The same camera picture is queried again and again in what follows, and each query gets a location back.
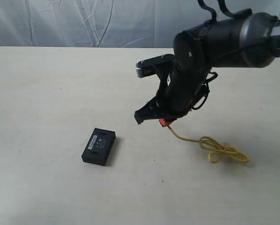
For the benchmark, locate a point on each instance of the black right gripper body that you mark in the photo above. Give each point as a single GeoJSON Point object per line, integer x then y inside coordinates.
{"type": "Point", "coordinates": [178, 91]}

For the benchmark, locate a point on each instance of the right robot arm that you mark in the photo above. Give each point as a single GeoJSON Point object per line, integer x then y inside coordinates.
{"type": "Point", "coordinates": [251, 42]}

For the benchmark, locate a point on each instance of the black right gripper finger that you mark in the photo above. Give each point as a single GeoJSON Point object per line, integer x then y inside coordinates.
{"type": "Point", "coordinates": [150, 111]}

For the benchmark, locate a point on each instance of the grey backdrop cloth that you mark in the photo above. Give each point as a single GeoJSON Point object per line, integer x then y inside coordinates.
{"type": "Point", "coordinates": [97, 23]}

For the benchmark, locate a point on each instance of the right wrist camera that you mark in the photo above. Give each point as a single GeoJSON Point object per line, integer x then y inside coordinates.
{"type": "Point", "coordinates": [160, 65]}

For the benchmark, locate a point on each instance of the small black network box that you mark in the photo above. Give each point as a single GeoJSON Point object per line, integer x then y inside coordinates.
{"type": "Point", "coordinates": [98, 147]}

